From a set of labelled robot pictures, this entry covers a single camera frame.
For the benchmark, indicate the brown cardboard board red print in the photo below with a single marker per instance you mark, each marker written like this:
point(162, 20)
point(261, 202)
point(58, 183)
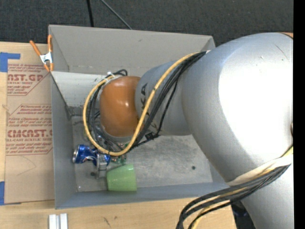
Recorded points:
point(28, 128)

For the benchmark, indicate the green plastic cup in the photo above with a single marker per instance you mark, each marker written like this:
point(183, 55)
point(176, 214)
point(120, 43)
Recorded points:
point(121, 178)

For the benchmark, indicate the grey metal bin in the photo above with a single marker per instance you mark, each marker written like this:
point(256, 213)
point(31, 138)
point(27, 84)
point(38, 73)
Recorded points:
point(166, 156)

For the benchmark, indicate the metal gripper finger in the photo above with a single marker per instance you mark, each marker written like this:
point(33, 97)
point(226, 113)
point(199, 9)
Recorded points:
point(102, 166)

